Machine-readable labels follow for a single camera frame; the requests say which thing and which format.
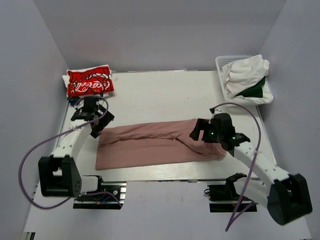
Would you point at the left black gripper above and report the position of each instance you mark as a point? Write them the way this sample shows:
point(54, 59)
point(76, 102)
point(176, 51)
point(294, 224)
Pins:
point(107, 118)

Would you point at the pink t shirt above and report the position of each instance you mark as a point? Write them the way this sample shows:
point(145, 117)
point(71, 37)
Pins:
point(153, 143)

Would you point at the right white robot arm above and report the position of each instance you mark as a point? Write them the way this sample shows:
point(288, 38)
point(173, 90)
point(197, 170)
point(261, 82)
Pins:
point(286, 196)

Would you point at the green and white t shirt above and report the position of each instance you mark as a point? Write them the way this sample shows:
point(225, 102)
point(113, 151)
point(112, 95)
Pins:
point(258, 94)

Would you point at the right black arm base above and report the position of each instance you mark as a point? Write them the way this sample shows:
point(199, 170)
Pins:
point(221, 199)

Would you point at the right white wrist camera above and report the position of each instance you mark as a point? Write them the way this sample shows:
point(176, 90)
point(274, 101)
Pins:
point(214, 111)

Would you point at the folded red coca-cola t shirt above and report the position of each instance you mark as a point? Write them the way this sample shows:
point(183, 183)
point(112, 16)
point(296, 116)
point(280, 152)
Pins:
point(88, 81)

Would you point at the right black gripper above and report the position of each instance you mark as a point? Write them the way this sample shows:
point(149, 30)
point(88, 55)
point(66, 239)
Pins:
point(203, 124)

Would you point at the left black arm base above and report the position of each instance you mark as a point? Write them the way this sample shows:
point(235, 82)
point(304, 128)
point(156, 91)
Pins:
point(108, 196)

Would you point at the white plastic basket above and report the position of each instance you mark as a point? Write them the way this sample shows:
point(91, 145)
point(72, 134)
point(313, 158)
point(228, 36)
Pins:
point(221, 61)

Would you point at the folded blue t shirt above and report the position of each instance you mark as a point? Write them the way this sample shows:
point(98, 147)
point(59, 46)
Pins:
point(73, 100)

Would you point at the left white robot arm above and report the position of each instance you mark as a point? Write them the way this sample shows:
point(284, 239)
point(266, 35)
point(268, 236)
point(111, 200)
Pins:
point(58, 172)

